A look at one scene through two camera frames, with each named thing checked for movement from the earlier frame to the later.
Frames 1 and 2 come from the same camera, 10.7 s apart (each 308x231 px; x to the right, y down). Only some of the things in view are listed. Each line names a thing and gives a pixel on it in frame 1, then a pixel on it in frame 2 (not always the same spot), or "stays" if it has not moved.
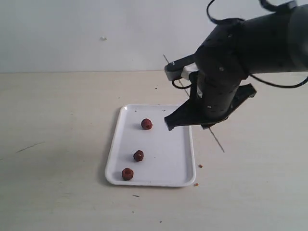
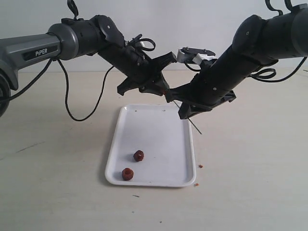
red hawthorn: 138,155 stays
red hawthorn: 127,174 stays
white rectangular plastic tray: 143,152 stays
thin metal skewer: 210,128 → 193,124
